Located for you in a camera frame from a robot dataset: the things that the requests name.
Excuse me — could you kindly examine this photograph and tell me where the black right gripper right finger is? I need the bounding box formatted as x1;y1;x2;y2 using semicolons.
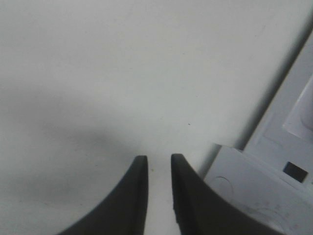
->
171;153;278;235

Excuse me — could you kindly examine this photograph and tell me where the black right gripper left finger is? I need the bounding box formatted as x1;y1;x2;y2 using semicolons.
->
60;155;149;235

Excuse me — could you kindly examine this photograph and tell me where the round white door button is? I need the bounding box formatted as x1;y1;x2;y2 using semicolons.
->
210;177;233;201

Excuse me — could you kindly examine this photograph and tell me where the white microwave oven body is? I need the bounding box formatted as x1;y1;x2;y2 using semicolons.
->
204;36;313;235

